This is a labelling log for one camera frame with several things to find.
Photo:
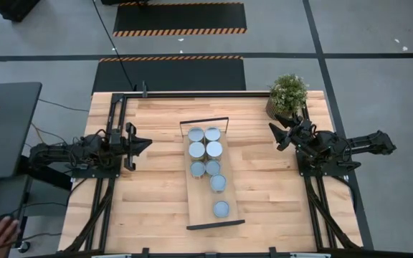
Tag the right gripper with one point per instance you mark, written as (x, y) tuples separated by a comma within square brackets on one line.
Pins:
[(303, 132)]

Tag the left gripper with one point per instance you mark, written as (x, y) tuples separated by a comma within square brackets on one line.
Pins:
[(118, 145)]

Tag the yellow and blue label can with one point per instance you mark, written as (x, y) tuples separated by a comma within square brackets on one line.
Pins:
[(195, 134)]

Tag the green oranges can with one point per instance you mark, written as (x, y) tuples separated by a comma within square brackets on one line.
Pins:
[(196, 150)]

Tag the red white tomato can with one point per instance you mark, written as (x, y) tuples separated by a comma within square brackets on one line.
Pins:
[(197, 169)]

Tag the yellow and teal label can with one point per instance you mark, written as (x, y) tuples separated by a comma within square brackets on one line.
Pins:
[(212, 134)]

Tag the peaches can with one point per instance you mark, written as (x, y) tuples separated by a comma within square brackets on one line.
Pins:
[(214, 149)]

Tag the green dotted peas can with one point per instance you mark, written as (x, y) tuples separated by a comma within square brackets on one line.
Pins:
[(212, 167)]

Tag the white teal can red print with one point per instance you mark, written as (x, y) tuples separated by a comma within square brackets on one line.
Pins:
[(218, 182)]

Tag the small teal fish can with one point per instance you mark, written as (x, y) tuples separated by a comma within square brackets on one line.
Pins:
[(221, 209)]

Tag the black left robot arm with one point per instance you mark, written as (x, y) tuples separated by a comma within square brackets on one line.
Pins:
[(52, 154)]

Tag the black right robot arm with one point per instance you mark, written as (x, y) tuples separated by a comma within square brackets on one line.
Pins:
[(368, 141)]

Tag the potted plant slatted pot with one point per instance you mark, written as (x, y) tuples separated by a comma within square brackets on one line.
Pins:
[(288, 95)]

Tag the black hazard-striped floor mat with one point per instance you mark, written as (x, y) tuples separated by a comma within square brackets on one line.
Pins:
[(179, 18), (170, 75)]

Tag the dark grey desk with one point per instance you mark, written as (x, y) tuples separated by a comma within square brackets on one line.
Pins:
[(9, 136)]

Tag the black caster wheel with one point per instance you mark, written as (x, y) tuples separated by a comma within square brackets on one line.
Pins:
[(23, 246)]

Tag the black box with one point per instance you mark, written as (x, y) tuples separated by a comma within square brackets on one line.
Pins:
[(13, 9)]

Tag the black aluminium table frame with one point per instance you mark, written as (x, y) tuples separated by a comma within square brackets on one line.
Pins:
[(192, 95)]

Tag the wooden shelf black metal frame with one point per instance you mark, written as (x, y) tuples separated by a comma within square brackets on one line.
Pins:
[(206, 215)]

